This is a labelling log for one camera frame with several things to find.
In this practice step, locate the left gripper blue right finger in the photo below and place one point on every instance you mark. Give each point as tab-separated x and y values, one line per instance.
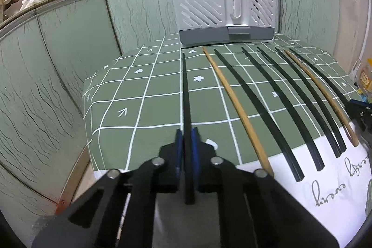
203	171

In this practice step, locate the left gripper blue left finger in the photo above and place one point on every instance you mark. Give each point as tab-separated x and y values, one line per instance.
172	153

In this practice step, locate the yellow lid plastic jar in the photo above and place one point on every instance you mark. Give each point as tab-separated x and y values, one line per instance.
365	78

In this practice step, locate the green checked tablecloth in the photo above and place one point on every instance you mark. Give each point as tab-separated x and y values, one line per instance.
133	105

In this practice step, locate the white grey utensil holder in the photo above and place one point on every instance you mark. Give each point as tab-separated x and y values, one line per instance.
208	22

